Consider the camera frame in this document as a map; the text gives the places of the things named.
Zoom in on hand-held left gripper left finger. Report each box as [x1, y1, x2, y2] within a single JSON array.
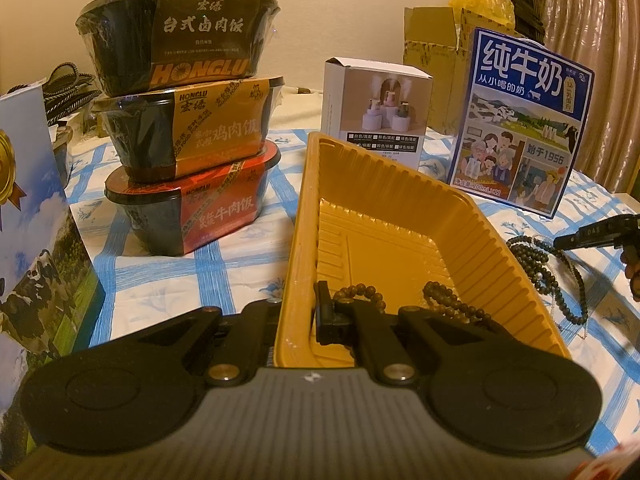
[[116, 297, 283, 387]]

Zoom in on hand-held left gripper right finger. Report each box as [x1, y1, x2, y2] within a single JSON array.
[[312, 280, 502, 387]]

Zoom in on brown bead string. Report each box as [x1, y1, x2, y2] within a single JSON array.
[[334, 281, 503, 333]]

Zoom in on yellow label instant rice bowl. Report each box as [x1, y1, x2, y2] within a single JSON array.
[[93, 76, 286, 183]]

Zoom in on yellow plastic bag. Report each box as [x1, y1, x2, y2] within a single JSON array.
[[450, 0, 516, 31]]

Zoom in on yellow plastic tray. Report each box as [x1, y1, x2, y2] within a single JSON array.
[[274, 131, 572, 369]]

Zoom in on dark bead necklace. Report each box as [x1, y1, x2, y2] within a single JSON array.
[[506, 232, 592, 327]]

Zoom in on red label instant rice bowl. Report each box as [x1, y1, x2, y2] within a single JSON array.
[[105, 140, 281, 256]]

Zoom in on black instant rice bowl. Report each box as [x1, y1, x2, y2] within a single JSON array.
[[75, 0, 282, 96]]

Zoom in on cow print milk carton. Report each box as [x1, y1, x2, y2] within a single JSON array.
[[0, 82, 106, 466]]

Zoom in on blue illustrated milk carton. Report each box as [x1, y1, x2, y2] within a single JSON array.
[[446, 27, 596, 220]]

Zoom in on black strapped bag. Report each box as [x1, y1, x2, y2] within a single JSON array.
[[495, 0, 546, 51]]

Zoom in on brown cardboard box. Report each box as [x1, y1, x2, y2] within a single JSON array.
[[404, 6, 476, 136]]

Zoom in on black braided rope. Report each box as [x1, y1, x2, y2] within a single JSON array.
[[42, 62, 103, 126]]

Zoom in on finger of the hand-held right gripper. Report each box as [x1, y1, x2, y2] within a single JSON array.
[[552, 213, 640, 252]]

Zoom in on beige curtain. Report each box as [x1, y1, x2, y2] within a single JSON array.
[[537, 0, 640, 193]]

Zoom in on small white product box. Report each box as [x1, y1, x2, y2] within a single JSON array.
[[320, 57, 434, 171]]

